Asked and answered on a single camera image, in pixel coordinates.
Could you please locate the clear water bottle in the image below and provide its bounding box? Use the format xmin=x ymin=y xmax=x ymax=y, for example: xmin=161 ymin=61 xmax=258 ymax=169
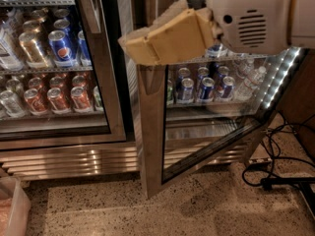
xmin=236 ymin=58 xmax=255 ymax=79
xmin=234 ymin=66 xmax=266 ymax=101

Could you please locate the silver diet cola can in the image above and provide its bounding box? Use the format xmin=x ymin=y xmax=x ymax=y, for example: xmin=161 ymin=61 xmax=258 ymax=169
xmin=0 ymin=90 xmax=26 ymax=118

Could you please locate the red cola can middle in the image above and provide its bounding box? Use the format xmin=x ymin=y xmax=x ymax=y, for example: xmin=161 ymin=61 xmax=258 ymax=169
xmin=47 ymin=88 xmax=71 ymax=114

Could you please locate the red cola can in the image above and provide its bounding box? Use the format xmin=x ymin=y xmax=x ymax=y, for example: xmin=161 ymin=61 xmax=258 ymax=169
xmin=47 ymin=88 xmax=71 ymax=114
xmin=71 ymin=87 xmax=92 ymax=112
xmin=24 ymin=88 xmax=48 ymax=115

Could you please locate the green soda can right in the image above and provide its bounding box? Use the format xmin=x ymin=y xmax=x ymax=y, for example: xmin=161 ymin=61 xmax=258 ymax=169
xmin=166 ymin=80 xmax=174 ymax=105

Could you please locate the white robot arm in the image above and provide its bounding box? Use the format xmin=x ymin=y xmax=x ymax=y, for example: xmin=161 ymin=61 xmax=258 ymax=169
xmin=118 ymin=0 xmax=315 ymax=66

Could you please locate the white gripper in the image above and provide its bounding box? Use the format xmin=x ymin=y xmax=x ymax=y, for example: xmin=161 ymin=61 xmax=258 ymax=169
xmin=206 ymin=0 xmax=290 ymax=54

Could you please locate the blue Pepsi can front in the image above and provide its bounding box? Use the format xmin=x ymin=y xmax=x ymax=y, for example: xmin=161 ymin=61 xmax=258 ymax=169
xmin=48 ymin=30 xmax=77 ymax=67

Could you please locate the blue pepsi can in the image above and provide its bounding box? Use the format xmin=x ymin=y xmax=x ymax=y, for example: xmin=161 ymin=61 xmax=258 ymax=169
xmin=177 ymin=78 xmax=194 ymax=103
xmin=216 ymin=76 xmax=235 ymax=101
xmin=48 ymin=30 xmax=77 ymax=67
xmin=197 ymin=77 xmax=215 ymax=102

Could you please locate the glass fridge door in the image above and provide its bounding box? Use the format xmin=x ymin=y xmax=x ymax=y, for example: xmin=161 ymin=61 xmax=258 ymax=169
xmin=0 ymin=0 xmax=125 ymax=150
xmin=114 ymin=0 xmax=315 ymax=200

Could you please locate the steel fridge bottom grille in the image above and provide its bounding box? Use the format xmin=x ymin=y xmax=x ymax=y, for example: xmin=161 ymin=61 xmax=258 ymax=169
xmin=0 ymin=132 xmax=262 ymax=181

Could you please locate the black power cable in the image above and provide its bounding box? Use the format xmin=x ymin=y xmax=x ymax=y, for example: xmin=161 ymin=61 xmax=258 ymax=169
xmin=241 ymin=115 xmax=315 ymax=191

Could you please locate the clear water bottle back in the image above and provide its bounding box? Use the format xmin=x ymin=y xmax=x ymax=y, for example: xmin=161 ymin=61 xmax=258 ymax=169
xmin=236 ymin=58 xmax=255 ymax=79

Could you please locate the red cola can right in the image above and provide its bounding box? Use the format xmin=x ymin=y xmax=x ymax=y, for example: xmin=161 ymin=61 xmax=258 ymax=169
xmin=71 ymin=87 xmax=92 ymax=112

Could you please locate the translucent plastic bin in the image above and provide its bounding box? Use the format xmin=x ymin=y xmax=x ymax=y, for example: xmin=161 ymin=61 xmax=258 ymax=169
xmin=0 ymin=177 xmax=31 ymax=236

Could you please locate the clear water bottle front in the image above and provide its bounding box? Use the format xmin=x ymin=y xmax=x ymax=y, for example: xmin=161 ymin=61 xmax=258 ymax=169
xmin=234 ymin=66 xmax=266 ymax=101

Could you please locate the gold soda can front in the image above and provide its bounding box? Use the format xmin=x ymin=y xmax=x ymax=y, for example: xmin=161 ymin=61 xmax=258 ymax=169
xmin=19 ymin=32 xmax=52 ymax=69

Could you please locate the blue Pepsi can lower middle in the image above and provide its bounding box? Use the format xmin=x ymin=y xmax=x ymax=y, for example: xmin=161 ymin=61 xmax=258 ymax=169
xmin=197 ymin=77 xmax=215 ymax=102

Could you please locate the red cola can left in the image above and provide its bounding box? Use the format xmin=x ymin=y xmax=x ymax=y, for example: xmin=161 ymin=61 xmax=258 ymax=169
xmin=24 ymin=88 xmax=48 ymax=115

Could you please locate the blue Pepsi can lower right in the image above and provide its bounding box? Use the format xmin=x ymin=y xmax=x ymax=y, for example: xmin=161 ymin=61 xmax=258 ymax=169
xmin=216 ymin=76 xmax=235 ymax=101

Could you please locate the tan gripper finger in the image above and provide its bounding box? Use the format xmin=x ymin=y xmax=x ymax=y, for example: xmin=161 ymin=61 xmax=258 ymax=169
xmin=118 ymin=0 xmax=222 ymax=66

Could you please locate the silver blue energy can left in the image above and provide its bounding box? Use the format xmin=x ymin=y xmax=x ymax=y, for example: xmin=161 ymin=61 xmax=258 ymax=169
xmin=205 ymin=44 xmax=227 ymax=58

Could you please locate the blue Pepsi can lower left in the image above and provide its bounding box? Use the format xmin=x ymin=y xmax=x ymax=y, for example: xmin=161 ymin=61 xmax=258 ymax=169
xmin=177 ymin=78 xmax=194 ymax=103

